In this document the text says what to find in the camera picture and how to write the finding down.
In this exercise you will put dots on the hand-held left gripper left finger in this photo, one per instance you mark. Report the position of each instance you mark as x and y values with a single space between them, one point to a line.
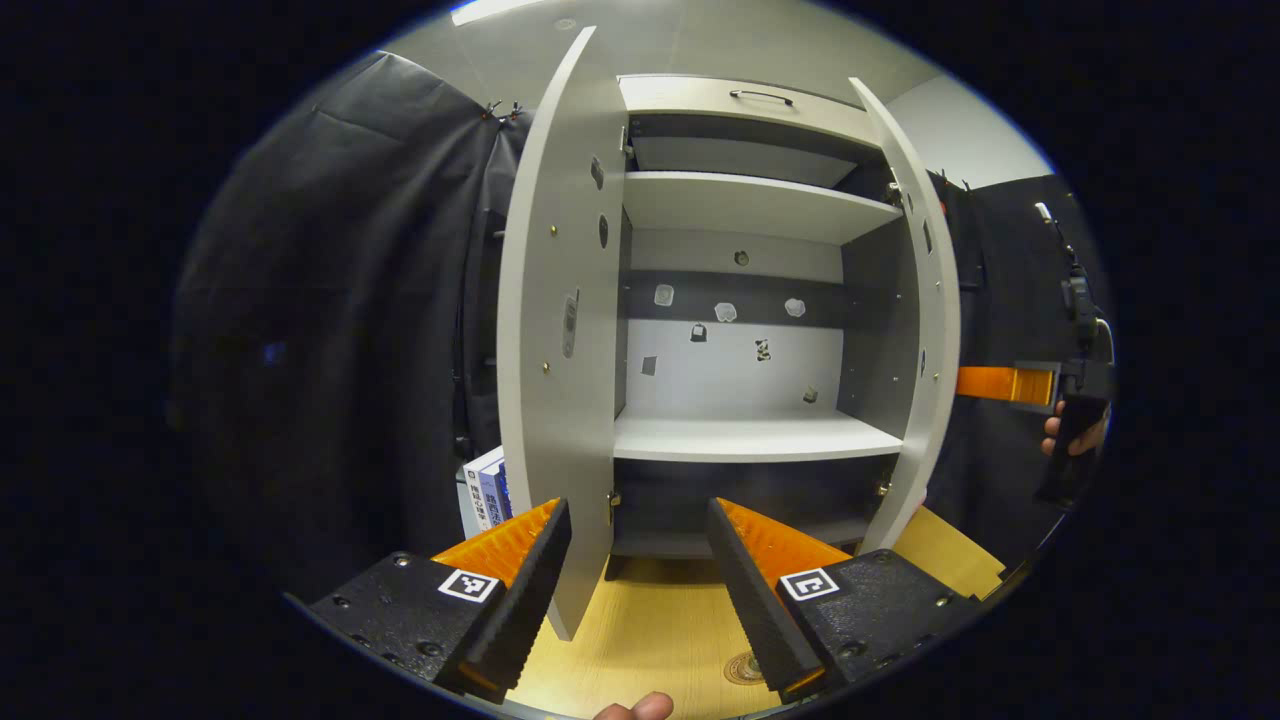
530 580

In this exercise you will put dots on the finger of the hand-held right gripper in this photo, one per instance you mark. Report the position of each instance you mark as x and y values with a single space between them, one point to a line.
1000 385

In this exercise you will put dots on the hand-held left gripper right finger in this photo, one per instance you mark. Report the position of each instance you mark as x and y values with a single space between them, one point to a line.
760 590

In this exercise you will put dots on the round wooden coaster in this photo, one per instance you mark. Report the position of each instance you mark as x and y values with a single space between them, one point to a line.
745 668

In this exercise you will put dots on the white cabinet door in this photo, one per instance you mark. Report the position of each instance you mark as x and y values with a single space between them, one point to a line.
560 300
935 300

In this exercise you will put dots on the white grey cabinet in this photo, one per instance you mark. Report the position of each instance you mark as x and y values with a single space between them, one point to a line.
740 435

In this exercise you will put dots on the white blue carton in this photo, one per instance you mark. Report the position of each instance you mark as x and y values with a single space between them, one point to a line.
490 490

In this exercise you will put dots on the black backdrop cloth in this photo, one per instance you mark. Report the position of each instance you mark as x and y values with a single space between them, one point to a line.
330 330
1000 280

